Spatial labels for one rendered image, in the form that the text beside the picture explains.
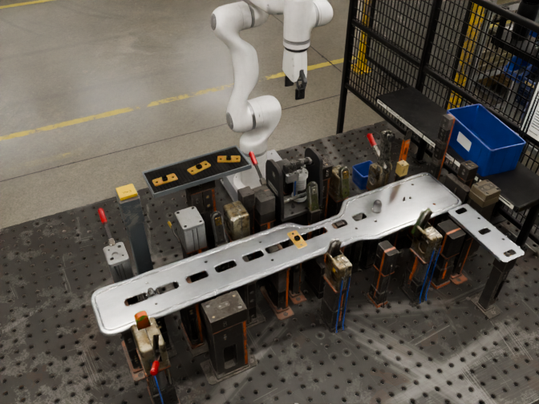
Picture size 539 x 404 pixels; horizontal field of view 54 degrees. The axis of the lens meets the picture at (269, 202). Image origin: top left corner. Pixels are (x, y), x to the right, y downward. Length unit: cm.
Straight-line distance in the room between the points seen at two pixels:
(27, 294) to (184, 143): 214
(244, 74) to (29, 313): 122
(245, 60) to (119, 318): 105
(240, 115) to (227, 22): 36
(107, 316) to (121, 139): 265
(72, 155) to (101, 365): 244
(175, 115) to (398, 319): 290
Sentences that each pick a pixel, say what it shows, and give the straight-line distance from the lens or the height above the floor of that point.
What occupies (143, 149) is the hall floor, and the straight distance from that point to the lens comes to 408.
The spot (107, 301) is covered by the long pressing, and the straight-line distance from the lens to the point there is 175.
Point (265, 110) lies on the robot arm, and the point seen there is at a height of 119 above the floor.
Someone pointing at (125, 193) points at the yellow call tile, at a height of 116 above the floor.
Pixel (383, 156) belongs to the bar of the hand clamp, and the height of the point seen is 112.
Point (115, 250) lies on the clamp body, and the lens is 181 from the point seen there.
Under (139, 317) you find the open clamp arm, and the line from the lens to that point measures 155.
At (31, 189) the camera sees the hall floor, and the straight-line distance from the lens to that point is 395.
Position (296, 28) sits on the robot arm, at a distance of 165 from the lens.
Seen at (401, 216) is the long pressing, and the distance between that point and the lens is 200.
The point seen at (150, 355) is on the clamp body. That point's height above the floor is 103.
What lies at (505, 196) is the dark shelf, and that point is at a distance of 217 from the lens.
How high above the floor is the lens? 233
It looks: 42 degrees down
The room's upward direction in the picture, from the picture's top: straight up
